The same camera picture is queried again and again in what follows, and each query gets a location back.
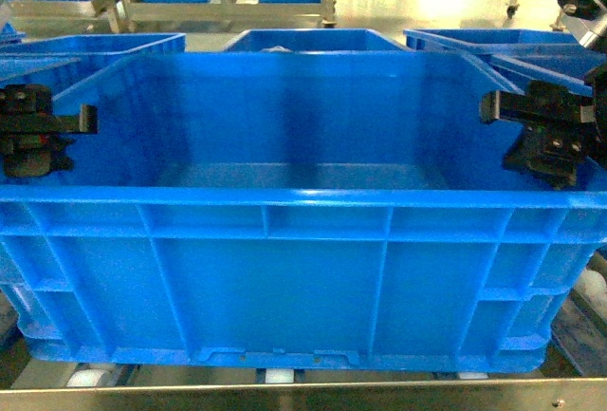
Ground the large blue plastic crate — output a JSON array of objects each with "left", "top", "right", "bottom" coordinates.
[{"left": 1, "top": 51, "right": 606, "bottom": 373}]

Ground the blue crate behind centre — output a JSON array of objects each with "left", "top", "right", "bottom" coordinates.
[{"left": 224, "top": 28, "right": 408, "bottom": 52}]

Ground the blue crate left on shelf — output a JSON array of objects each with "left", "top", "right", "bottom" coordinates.
[{"left": 1, "top": 33, "right": 186, "bottom": 94}]

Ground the steel roller shelf rack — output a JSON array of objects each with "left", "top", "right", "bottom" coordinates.
[{"left": 1, "top": 256, "right": 606, "bottom": 410}]

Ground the blue crate on shelf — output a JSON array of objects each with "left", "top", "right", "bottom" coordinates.
[
  {"left": 403, "top": 28, "right": 606, "bottom": 96},
  {"left": 1, "top": 33, "right": 186, "bottom": 94}
]

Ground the blue crate right on shelf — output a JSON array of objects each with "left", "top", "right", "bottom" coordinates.
[{"left": 403, "top": 28, "right": 606, "bottom": 96}]

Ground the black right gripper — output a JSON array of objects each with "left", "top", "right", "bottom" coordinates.
[{"left": 479, "top": 81, "right": 598, "bottom": 189}]

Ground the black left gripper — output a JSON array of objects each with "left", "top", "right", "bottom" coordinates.
[{"left": 1, "top": 84, "right": 98, "bottom": 178}]

